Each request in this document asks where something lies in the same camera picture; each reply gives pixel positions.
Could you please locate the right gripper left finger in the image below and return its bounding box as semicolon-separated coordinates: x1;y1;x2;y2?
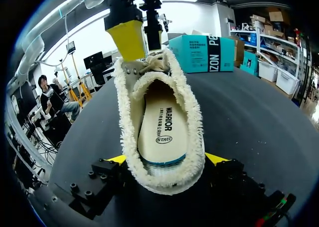
53;154;129;220

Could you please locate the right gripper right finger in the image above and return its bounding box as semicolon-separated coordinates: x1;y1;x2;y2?
204;152;269;220

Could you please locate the cream fuzzy shoe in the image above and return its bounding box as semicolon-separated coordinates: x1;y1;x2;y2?
113;47;206;196

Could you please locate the cream insole with blue underside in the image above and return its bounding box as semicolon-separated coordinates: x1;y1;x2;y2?
138;81;189;167

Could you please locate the teal box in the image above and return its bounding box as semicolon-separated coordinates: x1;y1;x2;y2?
168;34;235;74

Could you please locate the person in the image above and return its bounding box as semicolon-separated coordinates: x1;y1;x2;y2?
37;74;81;124

